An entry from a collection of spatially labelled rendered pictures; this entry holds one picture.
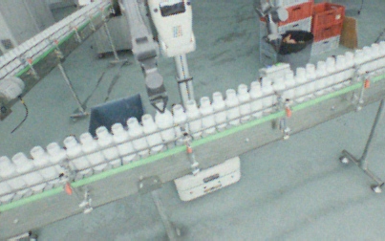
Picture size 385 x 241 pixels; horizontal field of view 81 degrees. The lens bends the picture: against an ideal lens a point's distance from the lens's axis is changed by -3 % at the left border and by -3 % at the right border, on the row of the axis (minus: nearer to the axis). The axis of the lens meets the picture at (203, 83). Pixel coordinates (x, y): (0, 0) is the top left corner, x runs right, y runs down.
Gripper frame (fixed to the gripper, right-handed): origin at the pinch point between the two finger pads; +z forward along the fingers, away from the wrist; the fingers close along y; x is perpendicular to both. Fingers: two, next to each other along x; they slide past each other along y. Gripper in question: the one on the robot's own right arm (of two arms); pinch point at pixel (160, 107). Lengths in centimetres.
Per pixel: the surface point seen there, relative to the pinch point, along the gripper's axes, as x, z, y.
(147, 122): -6.5, 3.8, 2.0
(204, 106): 17.1, 4.8, 1.8
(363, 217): 110, 119, 26
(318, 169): 110, 119, -18
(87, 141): -29.1, 3.8, 1.8
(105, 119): -34, 35, -57
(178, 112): 5.9, 3.5, 1.8
